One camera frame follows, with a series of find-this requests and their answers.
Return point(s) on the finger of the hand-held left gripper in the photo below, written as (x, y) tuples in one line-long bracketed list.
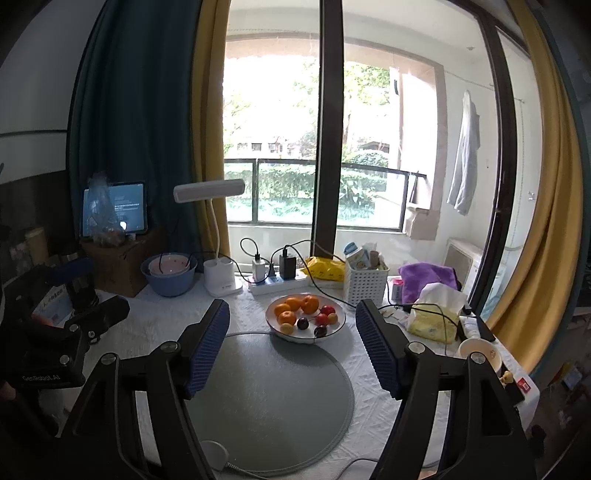
[(111, 309), (69, 271)]

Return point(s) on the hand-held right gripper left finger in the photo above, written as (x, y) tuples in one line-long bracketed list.
[(207, 350)]

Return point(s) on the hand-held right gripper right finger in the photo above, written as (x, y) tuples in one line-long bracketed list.
[(378, 350)]

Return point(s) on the dark plum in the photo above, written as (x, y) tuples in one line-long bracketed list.
[(319, 331), (303, 323)]

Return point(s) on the white plate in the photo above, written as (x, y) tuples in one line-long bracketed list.
[(304, 339)]

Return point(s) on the large orange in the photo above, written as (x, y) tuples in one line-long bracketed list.
[(310, 303)]

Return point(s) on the small mandarin orange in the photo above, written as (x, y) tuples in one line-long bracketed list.
[(279, 309), (287, 317), (293, 303)]

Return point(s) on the dark cylindrical container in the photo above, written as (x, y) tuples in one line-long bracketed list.
[(81, 295)]

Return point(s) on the white printed packet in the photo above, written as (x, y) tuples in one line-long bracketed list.
[(397, 317)]

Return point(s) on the brown cardboard box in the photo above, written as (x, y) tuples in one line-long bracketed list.
[(124, 267)]

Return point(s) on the yellow tissue pack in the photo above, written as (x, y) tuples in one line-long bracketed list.
[(429, 325)]

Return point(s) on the blue bowl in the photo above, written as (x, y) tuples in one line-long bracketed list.
[(168, 286)]

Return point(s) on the clear plastic bag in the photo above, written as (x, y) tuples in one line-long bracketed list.
[(99, 217)]

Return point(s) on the white quilted tablecloth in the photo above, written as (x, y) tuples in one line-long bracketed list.
[(258, 314)]

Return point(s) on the white plastic basket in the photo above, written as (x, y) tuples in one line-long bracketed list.
[(364, 286)]

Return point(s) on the pink bowl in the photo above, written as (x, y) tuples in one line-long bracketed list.
[(168, 265)]

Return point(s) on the white desk lamp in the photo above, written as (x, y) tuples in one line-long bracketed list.
[(221, 277)]

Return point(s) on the purple cloth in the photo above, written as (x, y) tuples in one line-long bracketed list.
[(425, 277)]

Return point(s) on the grey round mat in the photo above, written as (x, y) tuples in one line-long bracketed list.
[(277, 406)]

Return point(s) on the tablet screen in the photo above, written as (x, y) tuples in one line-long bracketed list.
[(131, 207)]

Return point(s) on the brown leather case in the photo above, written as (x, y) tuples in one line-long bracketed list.
[(374, 259)]

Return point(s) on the blue and white carton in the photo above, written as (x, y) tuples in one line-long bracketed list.
[(359, 261)]

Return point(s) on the white power strip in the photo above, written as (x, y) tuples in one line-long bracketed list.
[(277, 287)]

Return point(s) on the yellow snack packet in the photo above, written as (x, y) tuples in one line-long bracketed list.
[(328, 270)]

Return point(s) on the black power plug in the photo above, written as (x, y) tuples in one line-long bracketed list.
[(273, 273)]

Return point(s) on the white printed cup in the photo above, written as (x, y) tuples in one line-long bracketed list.
[(480, 355)]

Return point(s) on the white round puck charger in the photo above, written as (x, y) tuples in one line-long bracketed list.
[(214, 454)]

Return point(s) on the blue pouch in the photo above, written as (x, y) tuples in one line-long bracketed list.
[(351, 247)]

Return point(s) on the black charger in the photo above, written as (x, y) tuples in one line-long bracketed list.
[(287, 267)]

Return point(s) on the white air conditioner unit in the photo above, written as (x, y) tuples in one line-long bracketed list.
[(464, 263)]

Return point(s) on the small yellow toy figure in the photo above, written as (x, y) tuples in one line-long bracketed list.
[(507, 377)]

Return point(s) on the cardboard box on balcony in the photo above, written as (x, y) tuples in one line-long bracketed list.
[(422, 224)]

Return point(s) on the red and white small box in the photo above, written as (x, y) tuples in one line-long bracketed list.
[(524, 387)]

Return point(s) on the teal curtain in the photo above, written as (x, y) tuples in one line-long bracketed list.
[(138, 115)]

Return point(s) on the black balcony railing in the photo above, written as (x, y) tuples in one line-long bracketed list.
[(369, 170)]

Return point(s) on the yellow curtain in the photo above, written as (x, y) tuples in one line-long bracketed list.
[(545, 230), (207, 138)]

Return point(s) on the white hanging garment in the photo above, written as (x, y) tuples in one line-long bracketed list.
[(464, 161)]

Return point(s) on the dark window post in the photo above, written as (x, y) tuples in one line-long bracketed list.
[(328, 138)]

